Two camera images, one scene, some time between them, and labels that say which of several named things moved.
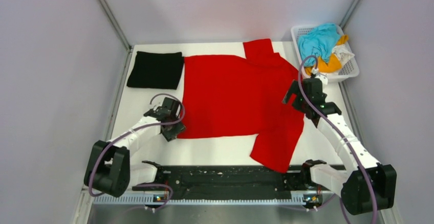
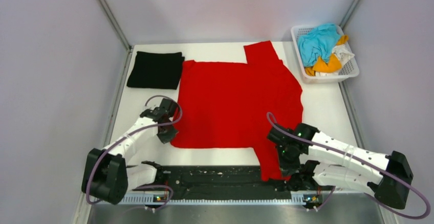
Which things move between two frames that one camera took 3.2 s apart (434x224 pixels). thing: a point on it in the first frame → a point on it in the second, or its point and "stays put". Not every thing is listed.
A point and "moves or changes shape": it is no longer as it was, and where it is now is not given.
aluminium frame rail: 181,198 stays put
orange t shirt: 334,64 stays put
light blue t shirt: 320,41 stays put
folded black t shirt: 156,70 stays put
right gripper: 294,89 → 287,169
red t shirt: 229,95 moves or changes shape
